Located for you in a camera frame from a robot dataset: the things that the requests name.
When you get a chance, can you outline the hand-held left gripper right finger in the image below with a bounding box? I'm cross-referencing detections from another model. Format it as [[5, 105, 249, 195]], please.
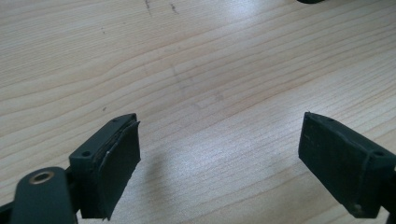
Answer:
[[297, 111, 396, 219]]

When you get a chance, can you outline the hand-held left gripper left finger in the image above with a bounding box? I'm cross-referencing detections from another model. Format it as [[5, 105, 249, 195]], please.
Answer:
[[68, 113, 142, 221]]

